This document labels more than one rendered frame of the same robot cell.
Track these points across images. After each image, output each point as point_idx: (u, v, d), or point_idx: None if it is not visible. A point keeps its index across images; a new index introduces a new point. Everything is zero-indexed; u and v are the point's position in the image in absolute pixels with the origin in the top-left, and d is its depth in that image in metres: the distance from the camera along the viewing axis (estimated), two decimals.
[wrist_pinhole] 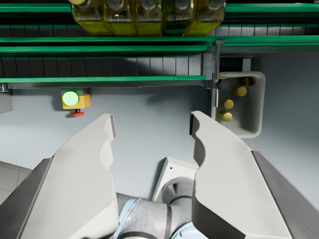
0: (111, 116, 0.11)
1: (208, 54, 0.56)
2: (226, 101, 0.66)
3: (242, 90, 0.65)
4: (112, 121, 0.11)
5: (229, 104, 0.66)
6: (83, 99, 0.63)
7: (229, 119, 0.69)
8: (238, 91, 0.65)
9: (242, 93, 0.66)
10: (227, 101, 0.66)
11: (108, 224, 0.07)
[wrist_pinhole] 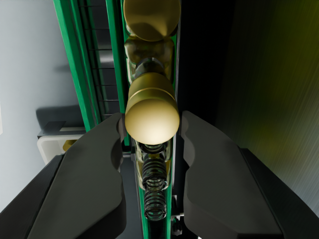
0: (123, 115, 0.11)
1: None
2: None
3: (153, 117, 0.11)
4: (124, 120, 0.11)
5: None
6: None
7: (67, 149, 0.62)
8: (130, 122, 0.11)
9: (158, 133, 0.12)
10: None
11: (116, 224, 0.07)
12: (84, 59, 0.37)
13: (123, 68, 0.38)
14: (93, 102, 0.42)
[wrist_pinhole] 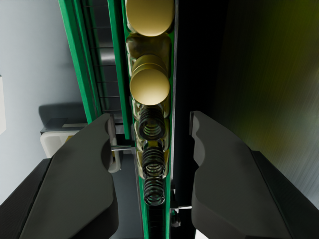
0: (111, 116, 0.11)
1: None
2: None
3: (150, 83, 0.16)
4: (112, 121, 0.11)
5: None
6: None
7: None
8: (134, 87, 0.16)
9: (154, 95, 0.16)
10: None
11: (108, 224, 0.07)
12: (86, 57, 0.39)
13: (124, 66, 0.40)
14: (95, 98, 0.43)
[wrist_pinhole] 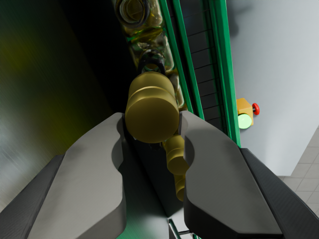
0: (123, 115, 0.11)
1: None
2: (166, 134, 0.12)
3: (181, 168, 0.24)
4: (124, 120, 0.11)
5: (149, 123, 0.12)
6: (242, 108, 0.58)
7: None
8: None
9: (176, 162, 0.23)
10: (164, 135, 0.12)
11: (116, 224, 0.07)
12: (220, 60, 0.42)
13: (186, 61, 0.42)
14: (214, 15, 0.38)
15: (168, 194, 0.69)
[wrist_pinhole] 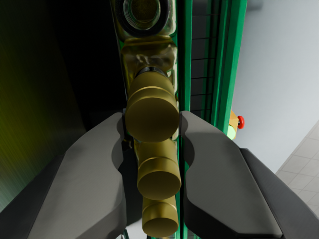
0: (123, 115, 0.11)
1: None
2: (166, 134, 0.12)
3: (159, 190, 0.15)
4: (124, 120, 0.11)
5: (149, 123, 0.12)
6: None
7: None
8: (176, 186, 0.15)
9: (154, 180, 0.14)
10: (164, 135, 0.12)
11: (116, 224, 0.07)
12: (221, 55, 0.35)
13: (181, 47, 0.33)
14: None
15: (128, 202, 0.59)
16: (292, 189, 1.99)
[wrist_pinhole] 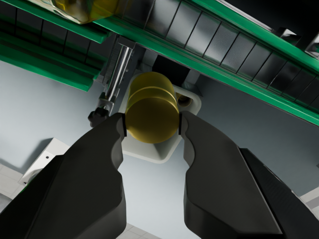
0: (123, 115, 0.11)
1: None
2: None
3: None
4: (124, 120, 0.11)
5: None
6: None
7: (131, 96, 0.12)
8: None
9: None
10: None
11: (116, 224, 0.07)
12: None
13: None
14: (48, 56, 0.31)
15: None
16: None
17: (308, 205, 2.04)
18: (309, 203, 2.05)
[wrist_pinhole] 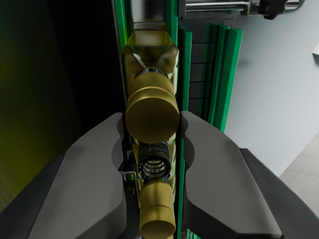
0: (123, 115, 0.11)
1: None
2: (166, 236, 0.18)
3: None
4: (124, 120, 0.11)
5: (155, 231, 0.18)
6: None
7: (131, 96, 0.12)
8: None
9: None
10: (165, 236, 0.18)
11: (116, 224, 0.07)
12: (212, 114, 0.41)
13: (179, 108, 0.40)
14: (218, 72, 0.36)
15: (126, 224, 0.65)
16: None
17: None
18: None
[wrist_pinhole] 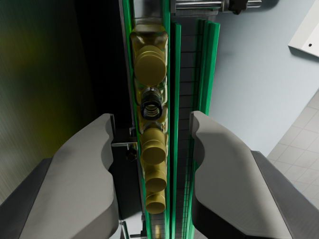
0: (111, 116, 0.11)
1: None
2: (159, 161, 0.27)
3: (155, 187, 0.29)
4: (112, 121, 0.11)
5: (152, 156, 0.26)
6: None
7: (137, 57, 0.21)
8: (164, 185, 0.29)
9: (153, 182, 0.29)
10: (159, 161, 0.27)
11: (108, 224, 0.07)
12: (201, 95, 0.49)
13: (173, 89, 0.48)
14: (204, 59, 0.45)
15: (128, 198, 0.74)
16: None
17: None
18: None
